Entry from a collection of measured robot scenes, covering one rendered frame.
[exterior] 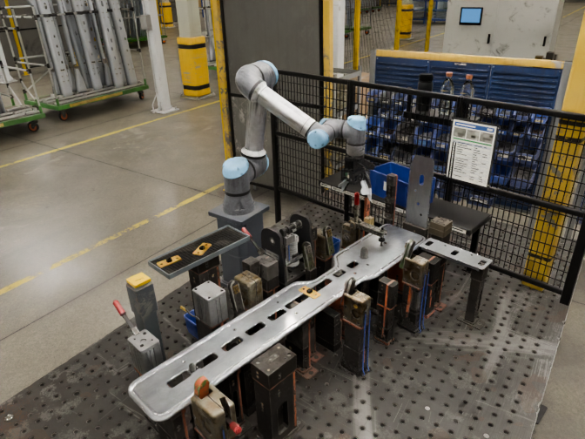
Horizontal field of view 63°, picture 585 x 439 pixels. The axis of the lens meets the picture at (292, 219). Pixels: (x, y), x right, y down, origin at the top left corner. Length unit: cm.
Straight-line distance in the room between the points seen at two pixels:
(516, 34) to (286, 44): 490
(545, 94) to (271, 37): 220
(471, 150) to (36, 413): 208
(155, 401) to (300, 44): 328
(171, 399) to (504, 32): 774
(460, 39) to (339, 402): 744
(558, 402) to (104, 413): 226
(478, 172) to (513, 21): 619
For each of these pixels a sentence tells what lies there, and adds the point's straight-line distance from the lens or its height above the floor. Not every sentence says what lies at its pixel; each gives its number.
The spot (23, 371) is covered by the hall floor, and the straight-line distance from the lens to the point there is 338.
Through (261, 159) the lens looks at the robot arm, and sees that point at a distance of 221.
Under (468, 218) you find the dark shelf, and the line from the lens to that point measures 237.
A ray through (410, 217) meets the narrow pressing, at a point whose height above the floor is 103.
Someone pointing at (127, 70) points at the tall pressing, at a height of 56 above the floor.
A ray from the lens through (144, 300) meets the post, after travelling 171.
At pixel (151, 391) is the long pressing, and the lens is 152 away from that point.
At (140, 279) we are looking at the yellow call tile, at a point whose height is 116.
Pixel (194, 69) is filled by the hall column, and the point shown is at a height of 56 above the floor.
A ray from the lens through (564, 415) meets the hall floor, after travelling 301.
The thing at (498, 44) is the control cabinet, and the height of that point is 102.
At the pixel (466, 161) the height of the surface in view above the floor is 125.
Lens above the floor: 206
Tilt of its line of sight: 27 degrees down
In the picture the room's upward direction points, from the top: 2 degrees counter-clockwise
